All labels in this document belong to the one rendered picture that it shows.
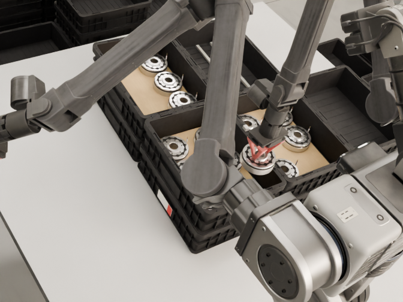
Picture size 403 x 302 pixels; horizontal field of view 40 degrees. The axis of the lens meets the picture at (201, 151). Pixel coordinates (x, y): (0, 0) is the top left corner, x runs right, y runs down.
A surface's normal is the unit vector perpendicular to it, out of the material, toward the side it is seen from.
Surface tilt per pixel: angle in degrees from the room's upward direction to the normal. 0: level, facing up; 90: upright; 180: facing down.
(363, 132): 0
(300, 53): 79
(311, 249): 14
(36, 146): 0
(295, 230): 0
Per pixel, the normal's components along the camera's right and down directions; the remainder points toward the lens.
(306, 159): 0.20, -0.66
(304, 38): -0.72, 0.22
